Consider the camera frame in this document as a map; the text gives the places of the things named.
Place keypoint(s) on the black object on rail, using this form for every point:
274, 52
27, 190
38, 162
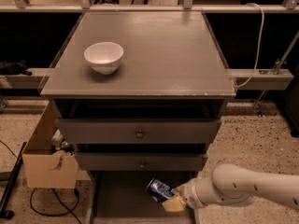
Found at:
14, 68

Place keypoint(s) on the open grey bottom drawer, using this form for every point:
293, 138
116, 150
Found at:
121, 197

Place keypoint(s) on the grey upper drawer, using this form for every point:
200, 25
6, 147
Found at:
117, 131

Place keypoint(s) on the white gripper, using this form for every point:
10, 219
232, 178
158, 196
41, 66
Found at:
189, 193

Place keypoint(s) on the grey middle drawer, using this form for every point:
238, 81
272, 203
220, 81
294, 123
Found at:
140, 161

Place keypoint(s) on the cardboard box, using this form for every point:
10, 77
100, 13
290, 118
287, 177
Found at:
43, 167

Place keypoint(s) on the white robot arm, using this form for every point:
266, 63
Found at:
231, 185

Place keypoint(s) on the black stand base bar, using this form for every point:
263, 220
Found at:
10, 179

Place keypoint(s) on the grey drawer cabinet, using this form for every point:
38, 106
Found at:
170, 70

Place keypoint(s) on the white ceramic bowl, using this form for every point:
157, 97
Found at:
104, 57

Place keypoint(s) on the items inside cardboard box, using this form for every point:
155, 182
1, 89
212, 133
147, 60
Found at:
59, 144

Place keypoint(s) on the blue pepsi can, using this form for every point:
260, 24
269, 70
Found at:
160, 191

